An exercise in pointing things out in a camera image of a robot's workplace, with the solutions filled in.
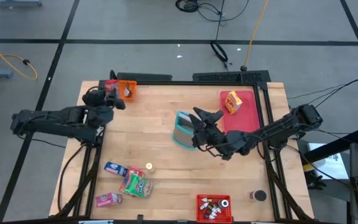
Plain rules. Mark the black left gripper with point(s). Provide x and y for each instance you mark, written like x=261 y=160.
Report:
x=99 y=98

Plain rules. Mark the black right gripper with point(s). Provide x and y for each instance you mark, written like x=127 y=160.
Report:
x=211 y=138

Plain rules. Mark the red lidded container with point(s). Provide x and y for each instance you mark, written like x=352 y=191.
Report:
x=112 y=84

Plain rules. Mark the yellow Corn Pops box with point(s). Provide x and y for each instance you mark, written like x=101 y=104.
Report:
x=232 y=102

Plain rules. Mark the blue Frosted Flakes box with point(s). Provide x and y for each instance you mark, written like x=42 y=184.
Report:
x=116 y=169

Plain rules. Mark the small white-capped bottle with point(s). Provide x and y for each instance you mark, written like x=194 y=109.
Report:
x=212 y=214
x=217 y=210
x=207 y=199
x=204 y=206
x=208 y=216

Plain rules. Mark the small dark green bottle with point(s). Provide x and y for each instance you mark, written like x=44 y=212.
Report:
x=210 y=207

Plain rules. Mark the black lidded jar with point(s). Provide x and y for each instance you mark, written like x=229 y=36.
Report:
x=257 y=195

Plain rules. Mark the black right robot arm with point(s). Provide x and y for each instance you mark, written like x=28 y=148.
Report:
x=275 y=127

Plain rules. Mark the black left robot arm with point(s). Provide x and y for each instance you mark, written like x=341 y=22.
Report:
x=57 y=121

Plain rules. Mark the orange plastic bin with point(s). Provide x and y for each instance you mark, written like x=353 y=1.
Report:
x=134 y=85

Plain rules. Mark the pink translucent tray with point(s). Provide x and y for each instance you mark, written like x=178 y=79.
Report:
x=244 y=124

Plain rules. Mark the black flat plate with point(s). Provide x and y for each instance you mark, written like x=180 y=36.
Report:
x=154 y=76

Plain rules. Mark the black perforated plate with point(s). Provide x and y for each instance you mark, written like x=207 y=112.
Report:
x=222 y=76

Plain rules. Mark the green Apple Jacks box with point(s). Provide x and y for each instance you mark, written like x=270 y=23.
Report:
x=137 y=185

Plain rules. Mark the red perforated basket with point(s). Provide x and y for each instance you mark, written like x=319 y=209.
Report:
x=200 y=214

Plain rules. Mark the pink cereal box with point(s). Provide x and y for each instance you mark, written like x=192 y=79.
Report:
x=108 y=199

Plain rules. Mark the white printed box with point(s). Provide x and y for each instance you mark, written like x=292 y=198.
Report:
x=331 y=165

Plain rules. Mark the black desk bar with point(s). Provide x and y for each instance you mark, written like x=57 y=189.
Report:
x=337 y=144

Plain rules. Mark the grey cart base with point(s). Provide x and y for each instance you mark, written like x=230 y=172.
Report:
x=11 y=3

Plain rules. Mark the black table frame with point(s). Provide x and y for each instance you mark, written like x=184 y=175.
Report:
x=197 y=83

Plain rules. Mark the black table camera mount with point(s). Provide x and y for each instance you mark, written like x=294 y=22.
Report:
x=140 y=218

